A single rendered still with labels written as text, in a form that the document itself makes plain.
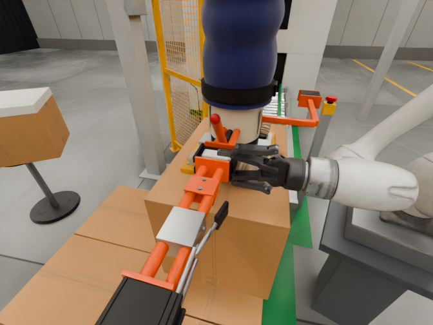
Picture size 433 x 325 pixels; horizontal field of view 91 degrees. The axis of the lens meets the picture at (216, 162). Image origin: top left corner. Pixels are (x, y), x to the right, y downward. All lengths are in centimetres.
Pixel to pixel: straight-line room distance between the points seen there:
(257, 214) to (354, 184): 23
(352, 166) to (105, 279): 104
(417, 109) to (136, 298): 65
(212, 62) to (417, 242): 92
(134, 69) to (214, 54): 141
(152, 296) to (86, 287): 89
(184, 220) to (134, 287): 12
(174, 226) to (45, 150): 163
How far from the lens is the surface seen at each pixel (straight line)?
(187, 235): 36
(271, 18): 60
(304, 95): 98
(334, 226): 108
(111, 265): 119
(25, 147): 195
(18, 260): 226
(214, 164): 48
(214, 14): 60
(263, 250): 66
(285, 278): 173
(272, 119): 76
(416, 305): 204
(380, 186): 51
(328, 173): 49
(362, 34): 1044
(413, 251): 106
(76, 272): 124
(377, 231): 102
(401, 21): 404
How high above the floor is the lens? 150
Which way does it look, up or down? 36 degrees down
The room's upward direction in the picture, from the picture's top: straight up
